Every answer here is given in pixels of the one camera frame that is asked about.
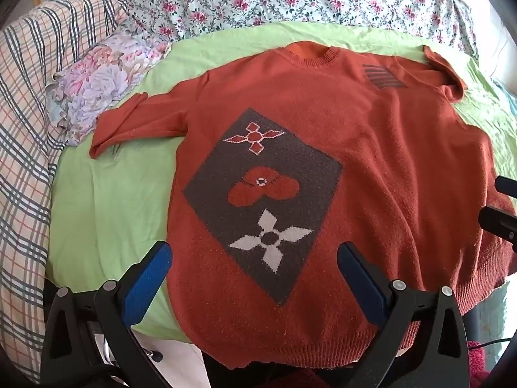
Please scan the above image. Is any black cable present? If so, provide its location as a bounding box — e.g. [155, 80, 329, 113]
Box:
[469, 336, 510, 350]

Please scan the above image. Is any light green bed sheet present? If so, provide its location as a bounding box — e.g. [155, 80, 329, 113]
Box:
[46, 22, 517, 342]

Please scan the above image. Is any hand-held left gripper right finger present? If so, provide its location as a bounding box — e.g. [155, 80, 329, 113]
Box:
[338, 242, 471, 388]

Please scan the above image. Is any pastel floral pillow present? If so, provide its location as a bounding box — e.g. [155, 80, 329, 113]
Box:
[45, 32, 173, 148]

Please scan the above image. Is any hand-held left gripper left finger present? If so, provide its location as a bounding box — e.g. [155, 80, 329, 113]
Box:
[40, 241, 175, 388]

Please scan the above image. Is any orange knit sweater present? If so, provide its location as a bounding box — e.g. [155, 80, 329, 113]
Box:
[90, 42, 517, 371]

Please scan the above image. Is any dark red knit cloth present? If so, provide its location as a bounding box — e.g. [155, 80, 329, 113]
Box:
[258, 341, 510, 388]

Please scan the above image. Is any plaid blanket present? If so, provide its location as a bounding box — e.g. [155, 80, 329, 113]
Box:
[0, 0, 139, 384]

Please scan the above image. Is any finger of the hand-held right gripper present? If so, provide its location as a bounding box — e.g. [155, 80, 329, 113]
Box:
[494, 175, 517, 199]
[478, 205, 517, 252]

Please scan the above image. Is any light blue cloth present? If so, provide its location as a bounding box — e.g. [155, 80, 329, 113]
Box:
[464, 281, 516, 349]

